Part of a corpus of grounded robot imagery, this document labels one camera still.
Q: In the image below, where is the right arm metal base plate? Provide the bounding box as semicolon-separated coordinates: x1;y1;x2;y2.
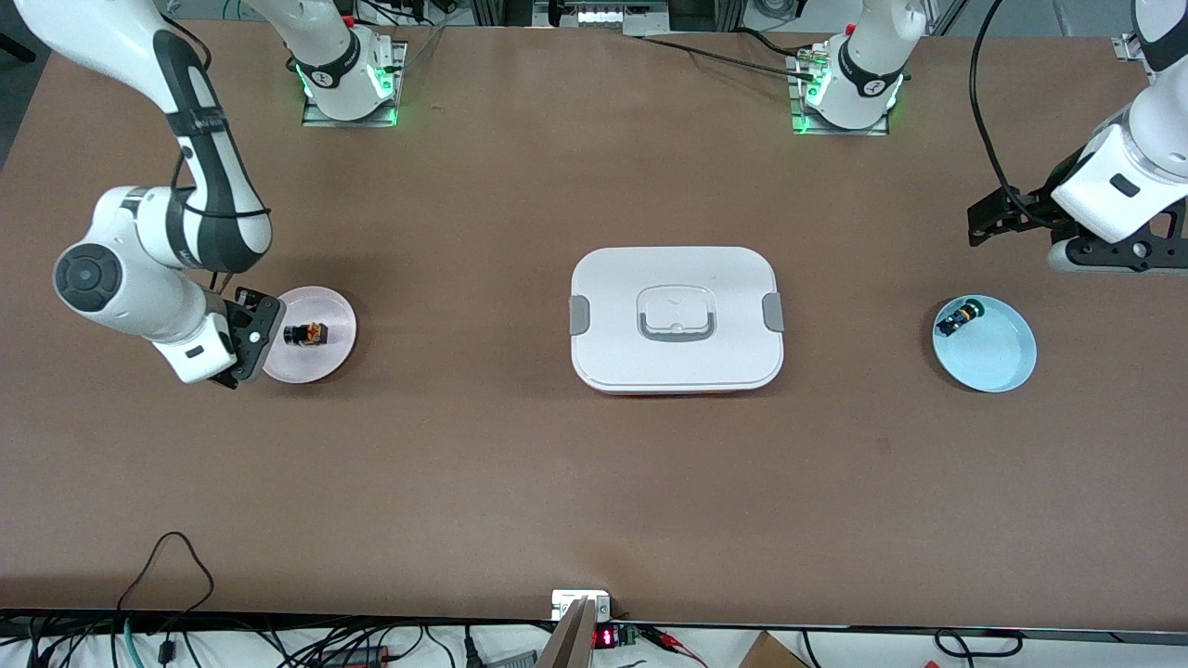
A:
302;39;407;128

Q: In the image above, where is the light blue round plate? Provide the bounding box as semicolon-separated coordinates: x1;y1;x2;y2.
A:
932;295;1038;393

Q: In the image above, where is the white metal table clamp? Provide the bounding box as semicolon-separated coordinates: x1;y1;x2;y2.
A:
550;590;613;623

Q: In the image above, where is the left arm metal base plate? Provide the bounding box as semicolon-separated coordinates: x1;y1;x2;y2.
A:
789;51;890;136

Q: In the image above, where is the white lidded container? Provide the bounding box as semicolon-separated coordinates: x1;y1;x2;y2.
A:
568;246;785;397

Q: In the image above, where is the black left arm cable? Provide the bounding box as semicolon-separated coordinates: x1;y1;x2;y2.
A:
969;0;1059;228

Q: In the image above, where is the black cable on table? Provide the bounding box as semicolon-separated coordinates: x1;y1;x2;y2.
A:
640;28;820;79

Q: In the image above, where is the pink round plate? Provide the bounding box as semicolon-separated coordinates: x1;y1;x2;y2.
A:
263;286;357;385

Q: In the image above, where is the brown cardboard piece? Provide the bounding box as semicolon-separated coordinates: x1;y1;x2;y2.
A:
738;631;808;668

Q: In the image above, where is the green push-button switch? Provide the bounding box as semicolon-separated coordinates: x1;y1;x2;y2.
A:
936;300;985;337

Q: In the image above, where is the black looped cable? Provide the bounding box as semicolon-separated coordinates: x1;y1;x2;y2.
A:
116;531;216;662

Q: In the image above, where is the grey slanted beam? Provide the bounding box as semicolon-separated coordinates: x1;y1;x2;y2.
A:
536;597;595;668

